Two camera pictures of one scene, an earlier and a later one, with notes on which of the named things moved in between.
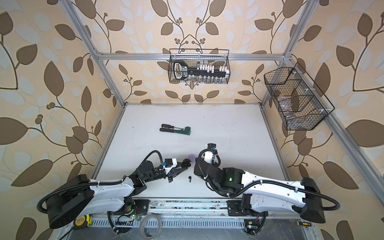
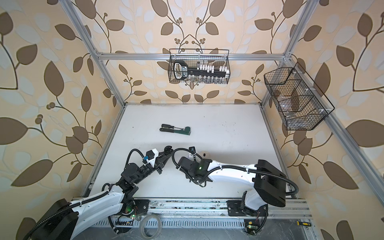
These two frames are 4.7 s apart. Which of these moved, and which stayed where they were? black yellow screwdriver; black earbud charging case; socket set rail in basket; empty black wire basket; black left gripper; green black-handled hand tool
Moved: black left gripper; black earbud charging case
Stayed: black yellow screwdriver; empty black wire basket; green black-handled hand tool; socket set rail in basket
